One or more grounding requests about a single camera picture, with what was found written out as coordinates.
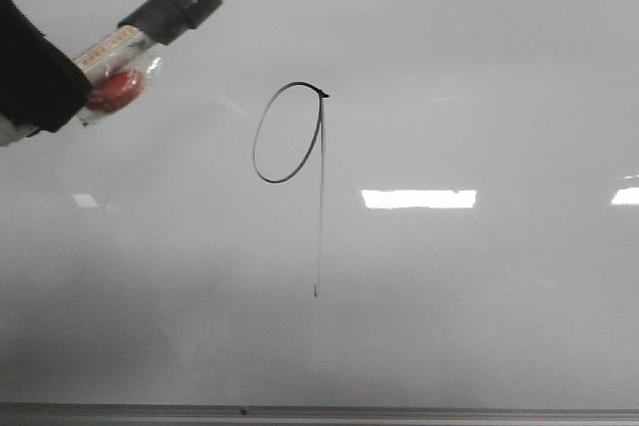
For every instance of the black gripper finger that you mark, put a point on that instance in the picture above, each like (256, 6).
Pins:
(40, 85)

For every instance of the whiteboard marker with black tape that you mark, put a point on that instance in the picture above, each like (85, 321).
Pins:
(120, 65)

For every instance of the white whiteboard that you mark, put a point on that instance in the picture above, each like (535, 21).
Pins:
(404, 203)

